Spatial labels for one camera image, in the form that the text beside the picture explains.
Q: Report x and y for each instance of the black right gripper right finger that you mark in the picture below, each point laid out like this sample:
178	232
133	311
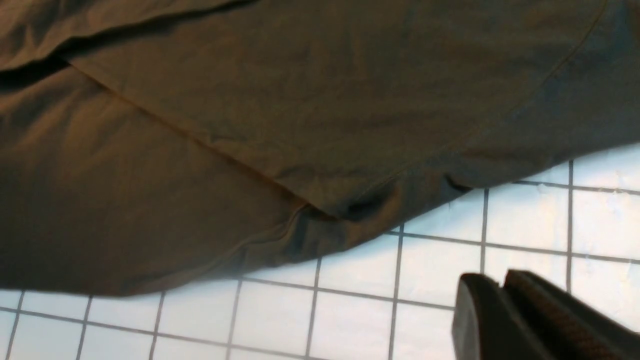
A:
567	327

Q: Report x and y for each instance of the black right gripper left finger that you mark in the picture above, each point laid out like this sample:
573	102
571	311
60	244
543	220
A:
487	325

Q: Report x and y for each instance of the gray long sleeve shirt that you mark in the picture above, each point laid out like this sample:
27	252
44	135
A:
149	143

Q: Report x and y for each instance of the white grid table cover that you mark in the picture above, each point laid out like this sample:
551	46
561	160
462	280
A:
576	225

